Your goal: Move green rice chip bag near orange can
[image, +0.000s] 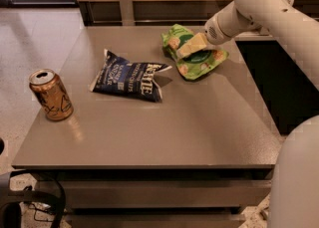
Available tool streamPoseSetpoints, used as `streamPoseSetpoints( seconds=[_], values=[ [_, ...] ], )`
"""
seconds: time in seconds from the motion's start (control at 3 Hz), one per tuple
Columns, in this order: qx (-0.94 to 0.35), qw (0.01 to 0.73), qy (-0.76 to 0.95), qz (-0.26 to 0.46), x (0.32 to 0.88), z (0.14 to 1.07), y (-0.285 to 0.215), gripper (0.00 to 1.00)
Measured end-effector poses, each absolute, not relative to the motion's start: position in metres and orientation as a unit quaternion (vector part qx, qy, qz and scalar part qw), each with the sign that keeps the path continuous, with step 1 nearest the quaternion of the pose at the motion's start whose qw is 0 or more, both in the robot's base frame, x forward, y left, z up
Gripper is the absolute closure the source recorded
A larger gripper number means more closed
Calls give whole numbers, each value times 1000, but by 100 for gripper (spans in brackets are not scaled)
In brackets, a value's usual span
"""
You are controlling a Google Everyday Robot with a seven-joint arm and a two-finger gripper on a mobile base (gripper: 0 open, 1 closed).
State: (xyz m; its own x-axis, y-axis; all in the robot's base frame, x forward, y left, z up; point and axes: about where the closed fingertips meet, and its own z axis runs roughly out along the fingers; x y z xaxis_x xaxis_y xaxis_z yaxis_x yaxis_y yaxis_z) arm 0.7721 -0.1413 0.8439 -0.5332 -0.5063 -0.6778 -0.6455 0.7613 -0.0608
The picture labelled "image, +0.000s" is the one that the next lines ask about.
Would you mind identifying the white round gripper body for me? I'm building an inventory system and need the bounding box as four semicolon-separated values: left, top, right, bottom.
204;2;261;45

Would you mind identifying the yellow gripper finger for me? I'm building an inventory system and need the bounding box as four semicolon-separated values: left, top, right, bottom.
176;33;208;60

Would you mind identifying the blue Kettle chip bag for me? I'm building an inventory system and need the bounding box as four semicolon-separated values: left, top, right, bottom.
90;49;171;103

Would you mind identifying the left metal bracket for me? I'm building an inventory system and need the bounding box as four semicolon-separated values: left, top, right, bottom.
119;0;136;26

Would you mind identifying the orange soda can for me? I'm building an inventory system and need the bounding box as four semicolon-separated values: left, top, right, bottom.
29;69;74;121

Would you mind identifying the grey drawer cabinet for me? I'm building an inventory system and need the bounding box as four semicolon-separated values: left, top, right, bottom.
34;168;277;228

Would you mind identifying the green rice chip bag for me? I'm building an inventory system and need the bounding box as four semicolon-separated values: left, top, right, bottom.
161;24;228;81

